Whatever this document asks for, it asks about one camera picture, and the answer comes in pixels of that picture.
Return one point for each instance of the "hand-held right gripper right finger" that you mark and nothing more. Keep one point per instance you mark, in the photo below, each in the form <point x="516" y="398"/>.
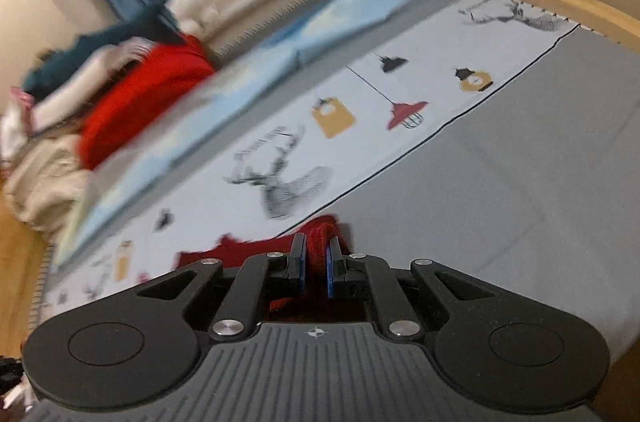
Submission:
<point x="331" y="269"/>

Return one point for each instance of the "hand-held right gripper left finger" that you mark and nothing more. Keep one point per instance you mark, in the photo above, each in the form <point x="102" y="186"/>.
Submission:
<point x="298" y="267"/>

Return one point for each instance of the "dark red knitted sweater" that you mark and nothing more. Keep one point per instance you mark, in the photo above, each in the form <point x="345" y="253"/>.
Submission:
<point x="320" y="232"/>

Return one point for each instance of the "grey printed bed sheet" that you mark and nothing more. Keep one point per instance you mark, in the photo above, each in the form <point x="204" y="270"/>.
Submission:
<point x="500" y="152"/>

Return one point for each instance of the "folded red blanket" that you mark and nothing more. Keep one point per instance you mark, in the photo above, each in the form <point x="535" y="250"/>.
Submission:
<point x="145" y="102"/>

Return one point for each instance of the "light blue quilt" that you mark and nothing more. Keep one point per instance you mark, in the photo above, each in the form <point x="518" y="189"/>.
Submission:
<point x="325" y="22"/>

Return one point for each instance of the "folded cream blanket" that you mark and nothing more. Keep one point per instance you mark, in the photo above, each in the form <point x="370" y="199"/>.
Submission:
<point x="45" y="182"/>

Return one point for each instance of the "folded white cloth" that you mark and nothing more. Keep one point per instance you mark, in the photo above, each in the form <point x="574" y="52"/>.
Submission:
<point x="80" y="87"/>

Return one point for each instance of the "dark teal shark plush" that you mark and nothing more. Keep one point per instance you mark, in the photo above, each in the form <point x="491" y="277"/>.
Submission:
<point x="85" y="50"/>

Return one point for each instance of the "white and pink garment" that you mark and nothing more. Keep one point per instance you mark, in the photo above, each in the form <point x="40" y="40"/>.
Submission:
<point x="12" y="122"/>

